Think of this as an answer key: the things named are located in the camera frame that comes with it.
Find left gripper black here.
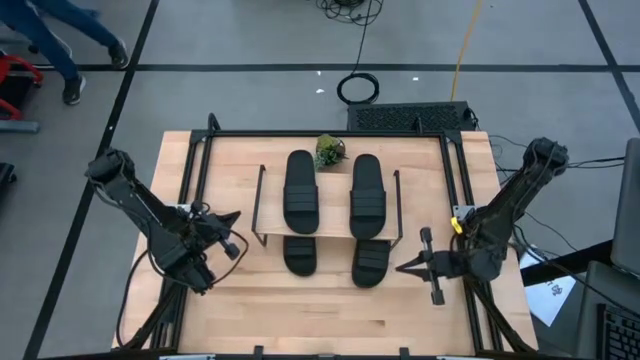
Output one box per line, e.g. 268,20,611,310
187,200,242,261

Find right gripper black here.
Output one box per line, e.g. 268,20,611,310
396,227,471,306

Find black rubber slide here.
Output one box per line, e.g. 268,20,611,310
282,148,321,236
351,238,392,290
348,153,388,241
282,235,319,278

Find wooden shelf black metal legs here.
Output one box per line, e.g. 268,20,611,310
250,163,405,250

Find small green potted plant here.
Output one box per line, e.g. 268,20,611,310
313,133,349,171

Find white paper sheet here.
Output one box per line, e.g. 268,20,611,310
518,243,577,327

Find grey laptop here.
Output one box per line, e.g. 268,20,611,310
573,137,640,360

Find black chair base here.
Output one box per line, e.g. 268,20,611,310
0,162,17,199

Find grey desk foot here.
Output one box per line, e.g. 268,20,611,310
0,119,40,135

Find person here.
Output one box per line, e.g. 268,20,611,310
0,0,130,106

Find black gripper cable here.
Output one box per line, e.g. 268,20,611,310
207,227,250,290

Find black metal rig frame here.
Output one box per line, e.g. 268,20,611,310
117,112,539,360

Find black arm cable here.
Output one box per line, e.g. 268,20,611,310
115,249,151,349

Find coiled black cable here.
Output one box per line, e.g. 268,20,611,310
335,0,381,106

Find thin black cable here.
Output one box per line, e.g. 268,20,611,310
487,133,626,175

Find yellow cable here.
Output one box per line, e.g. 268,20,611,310
449,0,486,103

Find tangled black cable bundle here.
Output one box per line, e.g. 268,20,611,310
315,0,385,27

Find red metal cart frame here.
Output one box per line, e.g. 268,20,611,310
0,52,45,122

